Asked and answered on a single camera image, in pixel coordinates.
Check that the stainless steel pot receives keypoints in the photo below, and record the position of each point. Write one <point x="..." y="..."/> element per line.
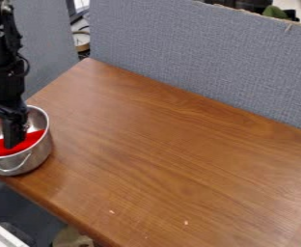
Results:
<point x="29" y="159"/>

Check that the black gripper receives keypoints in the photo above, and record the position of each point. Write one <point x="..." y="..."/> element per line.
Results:
<point x="12" y="106"/>

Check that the round wooden clock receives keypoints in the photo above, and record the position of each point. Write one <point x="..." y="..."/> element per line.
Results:
<point x="81" y="38"/>

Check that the green object behind partition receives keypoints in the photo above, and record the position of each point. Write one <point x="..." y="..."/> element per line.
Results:
<point x="274" y="12"/>

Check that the red plastic block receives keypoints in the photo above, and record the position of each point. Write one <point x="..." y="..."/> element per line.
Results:
<point x="32" y="138"/>

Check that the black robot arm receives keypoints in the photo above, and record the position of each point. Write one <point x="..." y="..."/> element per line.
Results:
<point x="10" y="58"/>

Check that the grey fabric partition panel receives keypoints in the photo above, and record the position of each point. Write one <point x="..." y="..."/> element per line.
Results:
<point x="228" y="54"/>

